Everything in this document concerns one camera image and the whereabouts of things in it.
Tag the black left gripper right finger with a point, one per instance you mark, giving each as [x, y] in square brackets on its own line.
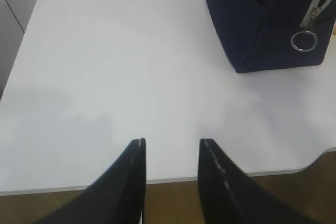
[228, 195]

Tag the navy blue lunch bag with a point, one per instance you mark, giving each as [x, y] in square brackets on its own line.
[259, 35]

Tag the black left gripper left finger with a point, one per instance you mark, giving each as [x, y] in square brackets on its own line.
[117, 196]

